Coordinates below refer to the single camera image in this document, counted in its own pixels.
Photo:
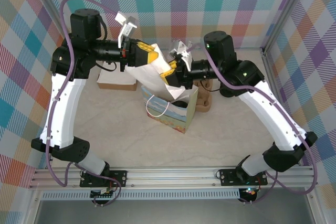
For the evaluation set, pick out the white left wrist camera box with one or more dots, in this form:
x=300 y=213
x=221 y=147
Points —
x=127 y=27

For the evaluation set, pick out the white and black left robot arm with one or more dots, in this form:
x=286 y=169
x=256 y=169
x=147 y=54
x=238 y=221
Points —
x=63 y=108

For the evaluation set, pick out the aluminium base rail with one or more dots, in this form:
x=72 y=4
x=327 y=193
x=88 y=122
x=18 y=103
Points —
x=170 y=176

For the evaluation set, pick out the brown cardboard napkin box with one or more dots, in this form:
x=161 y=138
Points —
x=115 y=87

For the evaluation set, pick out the small green circuit board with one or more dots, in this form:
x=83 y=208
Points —
x=103 y=195

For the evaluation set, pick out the printed paper gift bag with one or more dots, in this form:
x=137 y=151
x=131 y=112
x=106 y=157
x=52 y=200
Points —
x=173 y=119

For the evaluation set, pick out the small circuit board with lights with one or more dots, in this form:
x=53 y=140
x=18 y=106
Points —
x=249 y=192

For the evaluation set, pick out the aluminium frame post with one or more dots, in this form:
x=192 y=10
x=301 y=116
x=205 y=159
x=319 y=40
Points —
x=47 y=1
x=286 y=11

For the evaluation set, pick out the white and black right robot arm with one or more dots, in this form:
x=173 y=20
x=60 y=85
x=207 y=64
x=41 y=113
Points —
x=267 y=113

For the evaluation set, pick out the white paper napkins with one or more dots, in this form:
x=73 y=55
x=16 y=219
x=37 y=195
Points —
x=149 y=77

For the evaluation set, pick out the stack of cardboard cup carriers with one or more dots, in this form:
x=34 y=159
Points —
x=204 y=100

